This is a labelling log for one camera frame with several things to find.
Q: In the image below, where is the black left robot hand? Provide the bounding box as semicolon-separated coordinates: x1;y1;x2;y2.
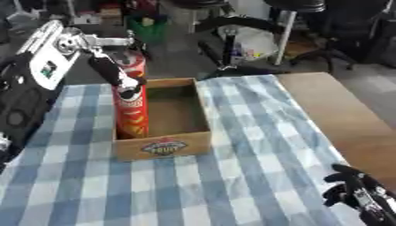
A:
80;30;154;100

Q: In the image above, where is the white pole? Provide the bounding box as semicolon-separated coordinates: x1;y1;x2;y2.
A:
270;10;301;66

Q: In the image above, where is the black stand frame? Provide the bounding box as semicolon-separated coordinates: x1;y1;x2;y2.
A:
193;15;291;79

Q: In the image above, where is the green bag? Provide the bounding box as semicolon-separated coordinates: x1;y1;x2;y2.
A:
125;13;171;46

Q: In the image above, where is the white plastic bag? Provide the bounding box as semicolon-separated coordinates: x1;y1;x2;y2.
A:
217;26;280;64

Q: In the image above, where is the tan cardboard box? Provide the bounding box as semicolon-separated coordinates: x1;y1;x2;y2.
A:
111;77;216;162

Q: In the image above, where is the red cylindrical snack can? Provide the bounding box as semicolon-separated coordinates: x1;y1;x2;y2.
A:
111;49;152;140

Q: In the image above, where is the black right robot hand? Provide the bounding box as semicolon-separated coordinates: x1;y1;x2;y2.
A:
322;163;396;226

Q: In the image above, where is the black office chair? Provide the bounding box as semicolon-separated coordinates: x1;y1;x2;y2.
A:
287;0;396;75

